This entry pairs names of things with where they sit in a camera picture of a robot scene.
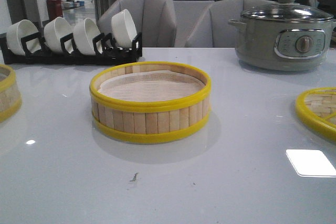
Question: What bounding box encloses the bamboo steamer lid yellow rim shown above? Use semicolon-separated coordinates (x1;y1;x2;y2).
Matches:
295;87;335;142

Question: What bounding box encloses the bamboo steamer basket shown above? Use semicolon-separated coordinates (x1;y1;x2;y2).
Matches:
89;61;211;144
1;65;22;122

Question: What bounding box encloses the white steamer liner paper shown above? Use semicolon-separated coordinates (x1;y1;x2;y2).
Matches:
98;70;205;102

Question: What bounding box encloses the black dish rack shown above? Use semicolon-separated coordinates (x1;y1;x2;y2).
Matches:
1;32;142;66

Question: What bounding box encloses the right grey chair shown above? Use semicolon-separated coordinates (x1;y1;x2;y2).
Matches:
185;0;273;48

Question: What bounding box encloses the grey chair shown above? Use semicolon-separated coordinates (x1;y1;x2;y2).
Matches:
97;0;177;48
185;0;273;48

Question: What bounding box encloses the left grey chair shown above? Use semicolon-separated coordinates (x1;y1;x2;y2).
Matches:
97;0;177;48

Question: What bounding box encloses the white bowl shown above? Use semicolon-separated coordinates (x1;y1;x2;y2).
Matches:
111;9;137;48
73;18;101;56
44;17;72;54
6;19;38;56

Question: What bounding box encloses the grey electric cooking pot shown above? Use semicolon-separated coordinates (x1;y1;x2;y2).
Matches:
228;17;335;71

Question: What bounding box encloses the red cylinder bin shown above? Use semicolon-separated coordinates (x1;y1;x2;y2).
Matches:
46;0;63;21

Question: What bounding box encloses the glass pot lid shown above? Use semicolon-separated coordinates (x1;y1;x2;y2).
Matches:
241;0;333;23

